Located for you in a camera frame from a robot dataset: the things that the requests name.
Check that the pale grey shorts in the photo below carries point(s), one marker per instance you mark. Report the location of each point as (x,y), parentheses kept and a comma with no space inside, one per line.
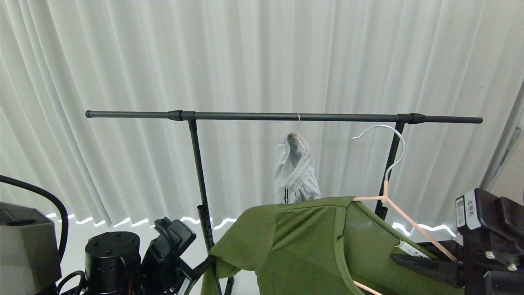
(301,180)

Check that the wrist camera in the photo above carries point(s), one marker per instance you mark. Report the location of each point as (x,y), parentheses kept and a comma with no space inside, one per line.
(172,241)
(505,221)

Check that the white curtain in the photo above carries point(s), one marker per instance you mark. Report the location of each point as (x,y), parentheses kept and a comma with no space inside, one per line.
(245,53)

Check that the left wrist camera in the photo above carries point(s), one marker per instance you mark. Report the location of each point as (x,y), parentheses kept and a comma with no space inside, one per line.
(172,241)

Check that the green short-sleeved shirt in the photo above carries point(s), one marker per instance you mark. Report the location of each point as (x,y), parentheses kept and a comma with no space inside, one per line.
(294,246)

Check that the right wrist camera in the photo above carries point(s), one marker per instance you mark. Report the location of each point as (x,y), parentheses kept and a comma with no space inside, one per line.
(505,221)

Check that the black clothes rack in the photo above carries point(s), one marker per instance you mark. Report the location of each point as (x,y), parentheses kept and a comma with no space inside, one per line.
(245,116)

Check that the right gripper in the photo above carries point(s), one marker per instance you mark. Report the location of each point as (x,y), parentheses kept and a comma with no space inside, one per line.
(473,254)

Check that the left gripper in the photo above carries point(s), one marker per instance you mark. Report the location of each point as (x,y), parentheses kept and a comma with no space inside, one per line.
(182,284)

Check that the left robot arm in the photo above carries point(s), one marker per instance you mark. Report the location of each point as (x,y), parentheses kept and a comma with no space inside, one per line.
(24,246)

